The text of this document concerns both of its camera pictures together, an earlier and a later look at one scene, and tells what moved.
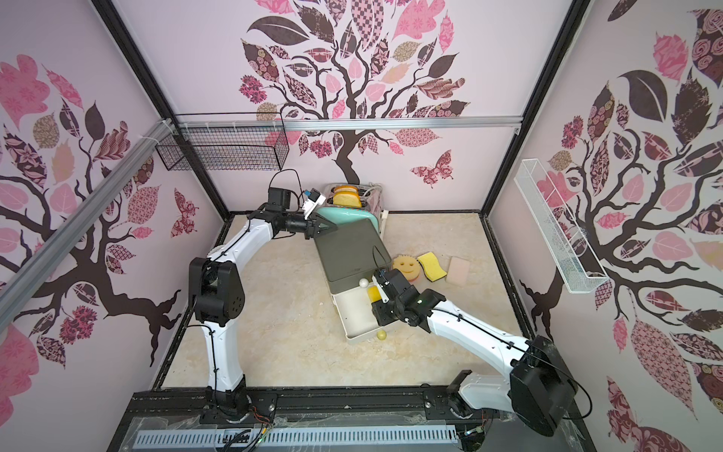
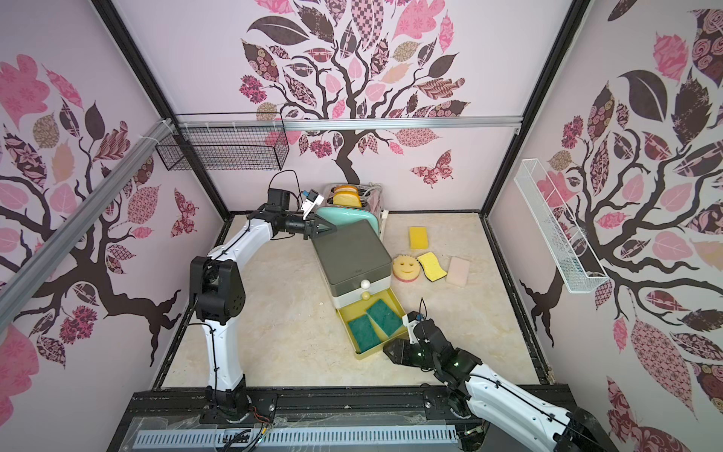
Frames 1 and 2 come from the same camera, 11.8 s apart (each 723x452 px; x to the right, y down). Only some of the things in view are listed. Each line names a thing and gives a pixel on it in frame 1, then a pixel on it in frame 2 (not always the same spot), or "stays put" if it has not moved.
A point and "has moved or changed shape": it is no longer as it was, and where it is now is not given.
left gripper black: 311,227 stays put
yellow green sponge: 431,266 stays put
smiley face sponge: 408,265 stays put
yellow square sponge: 374,293 → 419,237
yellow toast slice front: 348,199 stays put
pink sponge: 457,272 stays put
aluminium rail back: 349,123 stays put
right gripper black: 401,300 → 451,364
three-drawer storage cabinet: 351,253 has moved or changed shape
